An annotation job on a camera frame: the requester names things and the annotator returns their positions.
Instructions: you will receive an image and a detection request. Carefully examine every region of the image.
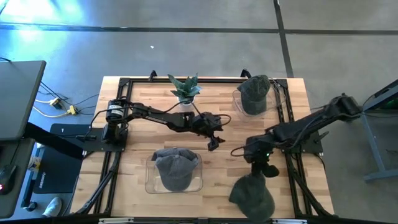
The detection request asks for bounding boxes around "grey desk top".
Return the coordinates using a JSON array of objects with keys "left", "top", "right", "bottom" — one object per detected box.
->
[{"left": 0, "top": 60, "right": 47, "bottom": 142}]

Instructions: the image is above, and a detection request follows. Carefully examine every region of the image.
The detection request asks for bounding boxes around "dark grey desk surface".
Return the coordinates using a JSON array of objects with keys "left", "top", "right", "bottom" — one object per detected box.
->
[{"left": 0, "top": 138, "right": 35, "bottom": 218}]

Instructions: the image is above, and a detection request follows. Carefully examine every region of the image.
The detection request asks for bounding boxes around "black aluminium table frame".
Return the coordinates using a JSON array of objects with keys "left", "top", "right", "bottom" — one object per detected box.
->
[{"left": 72, "top": 68, "right": 335, "bottom": 218}]

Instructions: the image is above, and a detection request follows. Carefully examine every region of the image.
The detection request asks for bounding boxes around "dark green baseball cap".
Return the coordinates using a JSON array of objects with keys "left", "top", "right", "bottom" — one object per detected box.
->
[
  {"left": 228, "top": 174, "right": 276, "bottom": 222},
  {"left": 236, "top": 74, "right": 271, "bottom": 116}
]

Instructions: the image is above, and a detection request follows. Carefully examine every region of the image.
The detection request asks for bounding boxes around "black diagonal desk beam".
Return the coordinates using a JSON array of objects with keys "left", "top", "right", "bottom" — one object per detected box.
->
[{"left": 23, "top": 121, "right": 85, "bottom": 161}]

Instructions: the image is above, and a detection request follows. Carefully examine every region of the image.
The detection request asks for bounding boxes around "black computer mouse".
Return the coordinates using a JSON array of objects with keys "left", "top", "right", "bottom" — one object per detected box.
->
[{"left": 0, "top": 164, "right": 18, "bottom": 196}]

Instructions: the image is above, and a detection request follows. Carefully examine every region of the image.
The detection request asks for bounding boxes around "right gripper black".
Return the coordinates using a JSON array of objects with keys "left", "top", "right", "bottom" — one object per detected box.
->
[{"left": 243, "top": 134, "right": 280, "bottom": 179}]

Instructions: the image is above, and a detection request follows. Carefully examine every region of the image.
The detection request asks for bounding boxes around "white frame bracket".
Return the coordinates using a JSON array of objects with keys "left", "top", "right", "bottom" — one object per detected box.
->
[
  {"left": 272, "top": 218, "right": 308, "bottom": 224},
  {"left": 98, "top": 217, "right": 134, "bottom": 224}
]

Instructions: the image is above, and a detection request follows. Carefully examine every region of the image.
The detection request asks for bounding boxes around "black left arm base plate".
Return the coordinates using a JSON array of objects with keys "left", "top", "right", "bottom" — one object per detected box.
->
[{"left": 81, "top": 126, "right": 129, "bottom": 153}]

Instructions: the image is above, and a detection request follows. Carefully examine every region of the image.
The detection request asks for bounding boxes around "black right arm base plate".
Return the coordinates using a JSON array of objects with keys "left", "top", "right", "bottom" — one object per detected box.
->
[{"left": 278, "top": 119, "right": 324, "bottom": 154}]

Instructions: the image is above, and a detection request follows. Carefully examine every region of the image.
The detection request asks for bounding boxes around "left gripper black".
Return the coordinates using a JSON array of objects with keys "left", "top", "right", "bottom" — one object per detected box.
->
[{"left": 186, "top": 112, "right": 225, "bottom": 152}]

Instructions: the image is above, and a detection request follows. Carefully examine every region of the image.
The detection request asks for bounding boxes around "yellow extension cable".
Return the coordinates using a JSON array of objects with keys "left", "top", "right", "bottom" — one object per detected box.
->
[
  {"left": 32, "top": 105, "right": 78, "bottom": 119},
  {"left": 34, "top": 97, "right": 63, "bottom": 110}
]

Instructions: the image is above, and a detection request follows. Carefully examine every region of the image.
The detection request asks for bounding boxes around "green succulent plant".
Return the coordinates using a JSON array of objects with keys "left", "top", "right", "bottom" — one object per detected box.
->
[{"left": 167, "top": 73, "right": 202, "bottom": 106}]

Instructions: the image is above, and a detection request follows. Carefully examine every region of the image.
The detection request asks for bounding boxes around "person's white shoe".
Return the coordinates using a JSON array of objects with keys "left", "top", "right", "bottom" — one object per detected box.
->
[{"left": 42, "top": 196, "right": 63, "bottom": 218}]

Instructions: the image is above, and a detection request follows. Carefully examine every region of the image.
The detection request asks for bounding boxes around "black mat with white mark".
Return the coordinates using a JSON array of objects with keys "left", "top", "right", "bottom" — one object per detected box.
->
[{"left": 49, "top": 123, "right": 94, "bottom": 139}]

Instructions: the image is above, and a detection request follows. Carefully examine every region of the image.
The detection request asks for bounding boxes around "black Trossen case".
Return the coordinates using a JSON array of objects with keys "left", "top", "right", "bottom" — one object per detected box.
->
[{"left": 32, "top": 146, "right": 83, "bottom": 194}]

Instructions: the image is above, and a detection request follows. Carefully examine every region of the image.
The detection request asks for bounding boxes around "clear plastic bin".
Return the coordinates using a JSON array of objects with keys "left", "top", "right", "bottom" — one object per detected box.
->
[
  {"left": 144, "top": 152, "right": 204, "bottom": 195},
  {"left": 231, "top": 77, "right": 287, "bottom": 121}
]

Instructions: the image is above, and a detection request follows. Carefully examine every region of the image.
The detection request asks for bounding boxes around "grey baseball cap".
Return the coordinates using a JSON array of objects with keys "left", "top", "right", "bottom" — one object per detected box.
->
[
  {"left": 154, "top": 154, "right": 200, "bottom": 192},
  {"left": 151, "top": 147, "right": 200, "bottom": 162}
]

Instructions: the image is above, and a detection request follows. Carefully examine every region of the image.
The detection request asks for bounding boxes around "grey metal table frame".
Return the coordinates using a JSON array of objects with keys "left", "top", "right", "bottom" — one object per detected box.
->
[{"left": 360, "top": 79, "right": 398, "bottom": 183}]

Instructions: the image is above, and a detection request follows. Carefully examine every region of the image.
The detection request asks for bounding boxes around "white plant pot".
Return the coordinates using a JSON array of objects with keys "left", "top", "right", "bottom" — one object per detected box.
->
[{"left": 177, "top": 96, "right": 197, "bottom": 108}]

